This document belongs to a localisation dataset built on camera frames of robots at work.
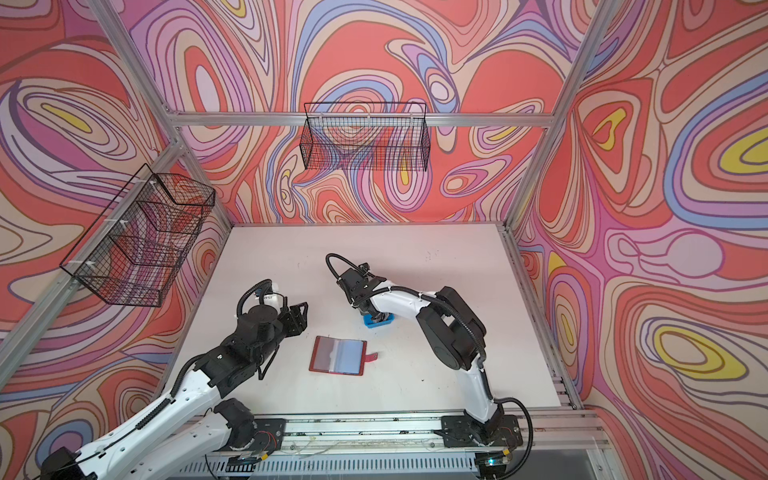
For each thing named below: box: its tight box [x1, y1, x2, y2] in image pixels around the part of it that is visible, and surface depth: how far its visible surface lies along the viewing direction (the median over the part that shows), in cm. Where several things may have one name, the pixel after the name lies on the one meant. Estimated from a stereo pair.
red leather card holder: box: [309, 335, 379, 376], surface depth 88 cm
